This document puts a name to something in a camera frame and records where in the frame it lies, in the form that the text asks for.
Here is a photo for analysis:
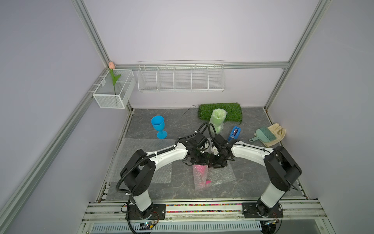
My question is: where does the pink plastic wine glass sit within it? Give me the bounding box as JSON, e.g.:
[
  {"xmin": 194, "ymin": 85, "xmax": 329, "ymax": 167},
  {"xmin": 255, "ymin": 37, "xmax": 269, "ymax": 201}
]
[{"xmin": 193, "ymin": 165, "xmax": 211, "ymax": 188}]

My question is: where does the blue tape dispenser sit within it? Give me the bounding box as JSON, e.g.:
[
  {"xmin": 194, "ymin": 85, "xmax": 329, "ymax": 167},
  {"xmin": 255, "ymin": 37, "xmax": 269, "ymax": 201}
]
[{"xmin": 228, "ymin": 126, "xmax": 241, "ymax": 141}]

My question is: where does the green plastic wine glass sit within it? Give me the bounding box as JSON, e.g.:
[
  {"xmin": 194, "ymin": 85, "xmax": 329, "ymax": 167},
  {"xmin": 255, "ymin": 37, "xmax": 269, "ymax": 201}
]
[{"xmin": 210, "ymin": 110, "xmax": 226, "ymax": 133}]

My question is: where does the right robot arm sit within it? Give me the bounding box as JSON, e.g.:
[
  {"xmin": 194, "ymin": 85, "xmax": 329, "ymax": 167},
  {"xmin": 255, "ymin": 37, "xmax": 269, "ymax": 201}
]
[{"xmin": 207, "ymin": 123, "xmax": 302, "ymax": 218}]

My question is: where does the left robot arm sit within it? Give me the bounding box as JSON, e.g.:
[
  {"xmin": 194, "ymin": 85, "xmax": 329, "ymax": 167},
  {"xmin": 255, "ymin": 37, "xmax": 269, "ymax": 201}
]
[{"xmin": 116, "ymin": 123, "xmax": 210, "ymax": 219}]

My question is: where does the blue plastic wine glass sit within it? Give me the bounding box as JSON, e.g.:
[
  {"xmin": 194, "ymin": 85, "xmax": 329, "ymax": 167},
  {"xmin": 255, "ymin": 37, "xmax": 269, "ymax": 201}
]
[{"xmin": 151, "ymin": 116, "xmax": 167, "ymax": 139}]

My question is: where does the artificial grass mat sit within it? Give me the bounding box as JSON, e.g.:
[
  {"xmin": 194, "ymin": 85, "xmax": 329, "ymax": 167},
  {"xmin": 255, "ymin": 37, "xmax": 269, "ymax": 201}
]
[{"xmin": 198, "ymin": 103, "xmax": 243, "ymax": 122}]

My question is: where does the green dustpan brush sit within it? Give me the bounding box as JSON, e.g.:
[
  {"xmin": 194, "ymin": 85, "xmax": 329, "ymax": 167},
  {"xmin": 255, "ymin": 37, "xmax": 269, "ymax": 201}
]
[{"xmin": 249, "ymin": 127, "xmax": 277, "ymax": 143}]

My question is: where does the artificial tulip flower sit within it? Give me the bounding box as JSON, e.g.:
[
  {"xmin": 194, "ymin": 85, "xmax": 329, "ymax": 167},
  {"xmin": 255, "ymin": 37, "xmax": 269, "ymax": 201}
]
[{"xmin": 108, "ymin": 61, "xmax": 121, "ymax": 95}]

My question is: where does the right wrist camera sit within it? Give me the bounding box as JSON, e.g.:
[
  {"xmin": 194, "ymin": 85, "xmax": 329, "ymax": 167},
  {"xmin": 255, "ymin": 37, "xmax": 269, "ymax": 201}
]
[{"xmin": 211, "ymin": 146, "xmax": 219, "ymax": 155}]

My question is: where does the white wire wall rack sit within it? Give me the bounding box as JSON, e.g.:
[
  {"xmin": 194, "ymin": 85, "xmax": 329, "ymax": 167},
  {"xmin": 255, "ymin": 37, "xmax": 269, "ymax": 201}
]
[{"xmin": 137, "ymin": 60, "xmax": 226, "ymax": 92}]

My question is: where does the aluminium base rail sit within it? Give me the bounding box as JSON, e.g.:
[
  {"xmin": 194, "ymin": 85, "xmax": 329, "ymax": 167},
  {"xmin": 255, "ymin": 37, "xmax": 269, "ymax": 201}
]
[{"xmin": 78, "ymin": 199, "xmax": 335, "ymax": 234}]

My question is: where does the white mesh wall basket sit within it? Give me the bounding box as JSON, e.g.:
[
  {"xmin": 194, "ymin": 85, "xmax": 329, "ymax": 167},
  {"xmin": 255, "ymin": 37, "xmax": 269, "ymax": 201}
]
[{"xmin": 93, "ymin": 69, "xmax": 136, "ymax": 109}]

